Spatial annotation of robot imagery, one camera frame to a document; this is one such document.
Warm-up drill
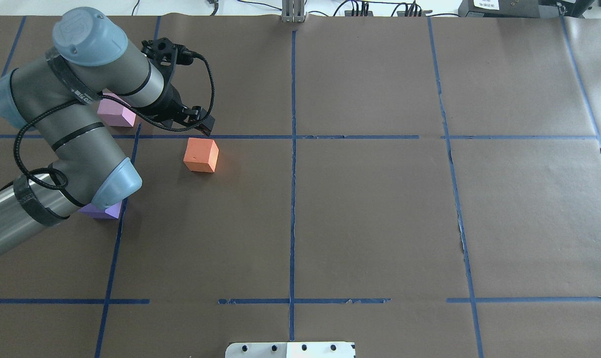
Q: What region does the blue tape strip crosswise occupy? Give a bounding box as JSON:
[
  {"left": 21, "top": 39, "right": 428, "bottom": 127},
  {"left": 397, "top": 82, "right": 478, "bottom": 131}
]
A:
[
  {"left": 440, "top": 135, "right": 601, "bottom": 141},
  {"left": 0, "top": 133, "right": 420, "bottom": 140}
]

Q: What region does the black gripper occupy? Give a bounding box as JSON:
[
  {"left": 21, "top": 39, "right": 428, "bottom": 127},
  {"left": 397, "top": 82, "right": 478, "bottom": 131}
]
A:
[{"left": 154, "top": 85, "right": 215, "bottom": 137}]

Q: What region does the pink foam block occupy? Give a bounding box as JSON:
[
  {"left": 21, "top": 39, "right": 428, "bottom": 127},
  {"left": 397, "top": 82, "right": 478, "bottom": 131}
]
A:
[{"left": 96, "top": 99, "right": 137, "bottom": 128}]

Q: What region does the blue tape strip lengthwise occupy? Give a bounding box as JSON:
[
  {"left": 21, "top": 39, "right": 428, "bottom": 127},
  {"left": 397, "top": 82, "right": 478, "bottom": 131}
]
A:
[
  {"left": 426, "top": 17, "right": 484, "bottom": 358},
  {"left": 94, "top": 15, "right": 162, "bottom": 358}
]

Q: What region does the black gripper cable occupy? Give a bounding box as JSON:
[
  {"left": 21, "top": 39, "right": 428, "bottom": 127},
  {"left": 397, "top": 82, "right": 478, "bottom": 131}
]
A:
[{"left": 13, "top": 50, "right": 216, "bottom": 190}]

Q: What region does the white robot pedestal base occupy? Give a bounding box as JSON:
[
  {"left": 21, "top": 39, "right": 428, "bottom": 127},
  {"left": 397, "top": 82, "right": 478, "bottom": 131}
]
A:
[{"left": 225, "top": 341, "right": 356, "bottom": 358}]

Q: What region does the orange foam block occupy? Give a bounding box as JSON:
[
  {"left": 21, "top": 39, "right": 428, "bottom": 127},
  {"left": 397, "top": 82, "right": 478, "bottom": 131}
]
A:
[{"left": 183, "top": 138, "right": 219, "bottom": 173}]

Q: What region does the blue tape strip left lengthwise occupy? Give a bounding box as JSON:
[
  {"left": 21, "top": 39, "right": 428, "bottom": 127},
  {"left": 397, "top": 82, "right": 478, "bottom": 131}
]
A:
[{"left": 94, "top": 15, "right": 162, "bottom": 358}]

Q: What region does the purple foam block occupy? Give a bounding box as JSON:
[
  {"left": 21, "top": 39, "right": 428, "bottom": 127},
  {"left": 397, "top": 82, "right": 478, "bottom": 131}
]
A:
[{"left": 78, "top": 201, "right": 123, "bottom": 220}]

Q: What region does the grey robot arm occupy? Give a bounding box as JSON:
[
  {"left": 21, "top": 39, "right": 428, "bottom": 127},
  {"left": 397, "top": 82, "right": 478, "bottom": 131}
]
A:
[{"left": 0, "top": 7, "right": 215, "bottom": 256}]

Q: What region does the blue tape strip left crosswise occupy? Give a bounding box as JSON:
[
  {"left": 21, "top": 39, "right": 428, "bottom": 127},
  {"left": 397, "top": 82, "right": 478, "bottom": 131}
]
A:
[{"left": 0, "top": 133, "right": 420, "bottom": 140}]

